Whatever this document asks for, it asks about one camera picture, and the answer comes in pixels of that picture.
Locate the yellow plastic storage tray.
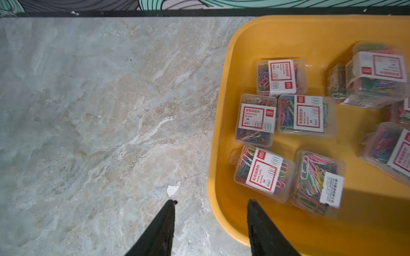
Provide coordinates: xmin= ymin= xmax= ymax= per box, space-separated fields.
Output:
xmin=208 ymin=16 xmax=410 ymax=256

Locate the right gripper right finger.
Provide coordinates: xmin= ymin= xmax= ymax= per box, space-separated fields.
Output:
xmin=247 ymin=199 xmax=300 ymax=256

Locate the paper clip box far right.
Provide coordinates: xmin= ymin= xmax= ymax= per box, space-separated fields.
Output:
xmin=385 ymin=97 xmax=410 ymax=130

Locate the paper clip box middle centre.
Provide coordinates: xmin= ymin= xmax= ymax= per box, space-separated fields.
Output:
xmin=277 ymin=95 xmax=336 ymax=138

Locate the paper clip box barcode side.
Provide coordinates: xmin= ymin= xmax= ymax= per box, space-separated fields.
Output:
xmin=290 ymin=150 xmax=346 ymax=218

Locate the paper clip box under stack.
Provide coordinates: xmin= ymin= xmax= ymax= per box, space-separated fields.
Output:
xmin=327 ymin=63 xmax=394 ymax=109

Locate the paper clip box middle left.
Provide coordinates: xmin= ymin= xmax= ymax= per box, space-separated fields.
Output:
xmin=235 ymin=94 xmax=277 ymax=148

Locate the paper clip box top left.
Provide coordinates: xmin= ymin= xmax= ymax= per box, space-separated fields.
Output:
xmin=256 ymin=59 xmax=309 ymax=97

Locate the paper clip box right lower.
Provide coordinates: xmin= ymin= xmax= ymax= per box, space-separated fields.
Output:
xmin=357 ymin=122 xmax=410 ymax=186

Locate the paper clip box stacked top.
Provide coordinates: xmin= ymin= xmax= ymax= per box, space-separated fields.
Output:
xmin=346 ymin=41 xmax=409 ymax=105

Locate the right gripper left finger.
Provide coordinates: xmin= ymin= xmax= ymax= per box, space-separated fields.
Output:
xmin=126 ymin=199 xmax=178 ymax=256

